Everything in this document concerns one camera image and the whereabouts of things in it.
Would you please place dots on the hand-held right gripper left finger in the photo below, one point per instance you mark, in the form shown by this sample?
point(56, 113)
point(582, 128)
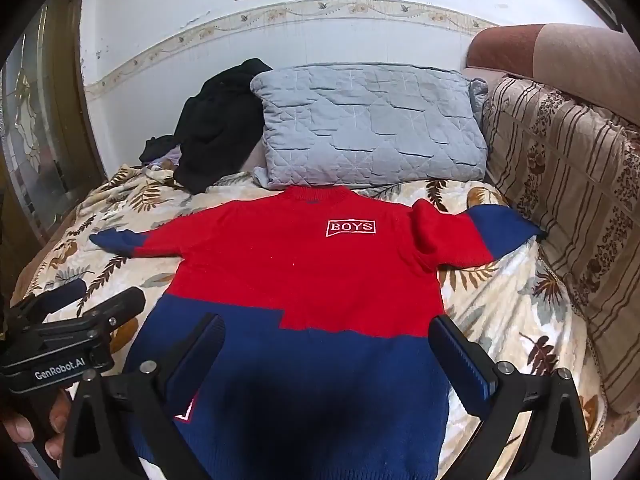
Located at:
point(197, 360)

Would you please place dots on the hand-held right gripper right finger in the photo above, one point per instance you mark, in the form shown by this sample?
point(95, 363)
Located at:
point(460, 360)

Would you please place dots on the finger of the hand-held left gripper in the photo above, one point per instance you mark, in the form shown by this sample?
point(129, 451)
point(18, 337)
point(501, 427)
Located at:
point(62, 294)
point(120, 307)

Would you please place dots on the red and blue knit sweater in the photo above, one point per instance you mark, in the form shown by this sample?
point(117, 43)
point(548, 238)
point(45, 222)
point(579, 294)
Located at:
point(300, 260)

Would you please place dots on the person's left hand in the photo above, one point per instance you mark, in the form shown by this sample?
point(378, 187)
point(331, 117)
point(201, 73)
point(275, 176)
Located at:
point(30, 425)

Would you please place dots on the leaf print blanket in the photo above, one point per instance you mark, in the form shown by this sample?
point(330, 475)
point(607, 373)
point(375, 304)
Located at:
point(525, 320)

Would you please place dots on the lilac cloth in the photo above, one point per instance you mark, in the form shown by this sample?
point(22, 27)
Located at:
point(167, 159)

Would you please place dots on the wooden door with patterned glass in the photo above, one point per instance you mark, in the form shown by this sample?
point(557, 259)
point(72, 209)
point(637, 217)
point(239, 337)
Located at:
point(40, 125)

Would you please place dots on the brown striped floral cushion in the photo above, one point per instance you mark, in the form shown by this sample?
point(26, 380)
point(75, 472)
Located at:
point(575, 200)

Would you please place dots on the black clothing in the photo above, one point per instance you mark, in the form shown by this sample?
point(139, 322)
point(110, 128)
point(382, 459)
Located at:
point(215, 125)

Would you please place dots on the grey quilted pillow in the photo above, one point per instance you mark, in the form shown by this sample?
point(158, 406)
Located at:
point(370, 125)

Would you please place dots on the brown and pink headboard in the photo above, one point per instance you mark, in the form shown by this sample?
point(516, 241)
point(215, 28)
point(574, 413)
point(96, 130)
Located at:
point(560, 55)

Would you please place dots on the floral wallpaper border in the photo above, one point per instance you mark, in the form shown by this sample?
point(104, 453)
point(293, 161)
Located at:
point(300, 12)

